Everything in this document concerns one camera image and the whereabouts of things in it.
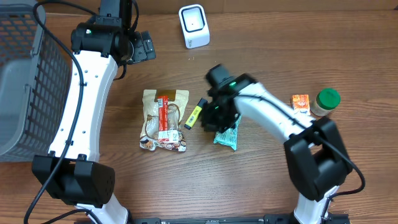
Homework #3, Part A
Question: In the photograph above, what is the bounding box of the green lidded beige jar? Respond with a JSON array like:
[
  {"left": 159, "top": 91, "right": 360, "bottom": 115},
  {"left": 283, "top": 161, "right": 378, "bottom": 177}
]
[{"left": 310, "top": 88, "right": 341, "bottom": 116}]

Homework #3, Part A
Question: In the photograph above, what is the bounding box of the white barcode scanner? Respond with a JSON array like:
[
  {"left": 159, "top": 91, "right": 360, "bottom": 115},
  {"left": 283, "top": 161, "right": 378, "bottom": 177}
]
[{"left": 178, "top": 4, "right": 210, "bottom": 49}]

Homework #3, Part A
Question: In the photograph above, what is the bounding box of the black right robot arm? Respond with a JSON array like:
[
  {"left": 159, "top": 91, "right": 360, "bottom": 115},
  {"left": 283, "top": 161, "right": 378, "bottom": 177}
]
[{"left": 201, "top": 65, "right": 353, "bottom": 223}]

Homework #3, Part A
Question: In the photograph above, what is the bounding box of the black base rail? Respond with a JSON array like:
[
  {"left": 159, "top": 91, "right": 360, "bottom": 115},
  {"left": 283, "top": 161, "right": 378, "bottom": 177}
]
[{"left": 127, "top": 213, "right": 351, "bottom": 224}]

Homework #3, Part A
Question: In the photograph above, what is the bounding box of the yellow highlighter pen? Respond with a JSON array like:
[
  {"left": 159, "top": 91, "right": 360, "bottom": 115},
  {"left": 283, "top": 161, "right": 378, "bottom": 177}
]
[{"left": 184, "top": 98, "right": 208, "bottom": 129}]

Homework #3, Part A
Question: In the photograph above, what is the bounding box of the small orange snack box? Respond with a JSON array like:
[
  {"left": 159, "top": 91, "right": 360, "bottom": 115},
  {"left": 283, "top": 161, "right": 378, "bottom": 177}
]
[{"left": 291, "top": 95, "right": 310, "bottom": 115}]

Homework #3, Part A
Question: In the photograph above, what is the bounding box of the teal orange snack pack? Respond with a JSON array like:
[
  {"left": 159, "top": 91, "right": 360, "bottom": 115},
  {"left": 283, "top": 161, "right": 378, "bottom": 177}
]
[{"left": 213, "top": 116, "right": 241, "bottom": 151}]

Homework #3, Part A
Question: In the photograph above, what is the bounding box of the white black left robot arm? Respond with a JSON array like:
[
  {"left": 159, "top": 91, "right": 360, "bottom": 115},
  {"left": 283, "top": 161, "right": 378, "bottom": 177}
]
[{"left": 32, "top": 0, "right": 156, "bottom": 223}]

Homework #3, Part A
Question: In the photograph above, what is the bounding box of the red stick snack packet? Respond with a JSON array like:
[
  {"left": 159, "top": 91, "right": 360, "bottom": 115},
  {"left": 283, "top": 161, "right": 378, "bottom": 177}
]
[{"left": 157, "top": 95, "right": 179, "bottom": 143}]

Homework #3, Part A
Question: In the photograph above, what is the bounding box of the grey plastic shopping basket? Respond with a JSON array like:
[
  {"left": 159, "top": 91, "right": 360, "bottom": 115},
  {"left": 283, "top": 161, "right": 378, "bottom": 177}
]
[{"left": 1, "top": 0, "right": 71, "bottom": 162}]

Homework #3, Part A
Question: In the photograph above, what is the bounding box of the beige brown snack pouch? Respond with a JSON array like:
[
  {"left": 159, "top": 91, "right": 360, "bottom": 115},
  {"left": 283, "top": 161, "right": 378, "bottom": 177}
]
[{"left": 139, "top": 90, "right": 189, "bottom": 152}]

